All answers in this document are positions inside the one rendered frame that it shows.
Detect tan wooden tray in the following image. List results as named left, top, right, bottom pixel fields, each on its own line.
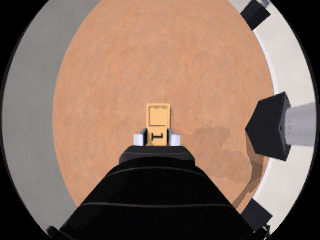
left=146, top=104, right=170, bottom=128

